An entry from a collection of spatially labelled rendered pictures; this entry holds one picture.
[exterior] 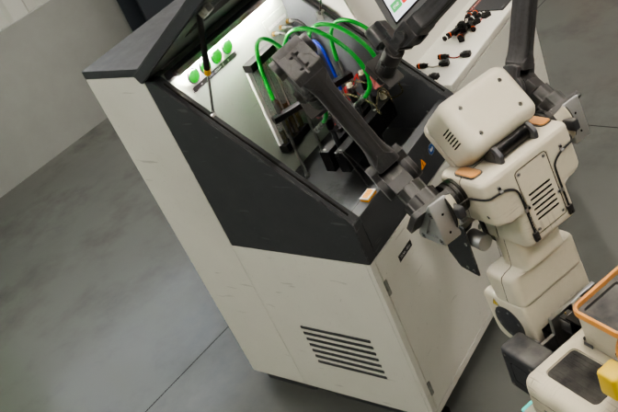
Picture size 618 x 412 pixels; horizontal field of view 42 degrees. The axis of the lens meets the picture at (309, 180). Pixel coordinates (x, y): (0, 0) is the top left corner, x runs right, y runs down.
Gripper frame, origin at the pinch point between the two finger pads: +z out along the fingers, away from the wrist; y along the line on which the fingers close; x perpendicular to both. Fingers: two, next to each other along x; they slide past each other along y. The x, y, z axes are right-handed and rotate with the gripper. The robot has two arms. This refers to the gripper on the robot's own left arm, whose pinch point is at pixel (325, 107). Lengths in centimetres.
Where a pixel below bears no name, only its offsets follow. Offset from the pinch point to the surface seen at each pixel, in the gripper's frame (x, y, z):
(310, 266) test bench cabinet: 33, 34, 23
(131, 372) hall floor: 10, 145, 123
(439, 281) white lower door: 60, 5, 46
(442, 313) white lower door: 69, 10, 51
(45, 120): -216, 178, 313
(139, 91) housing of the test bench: -38, 43, -5
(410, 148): 21.8, -13.7, 20.7
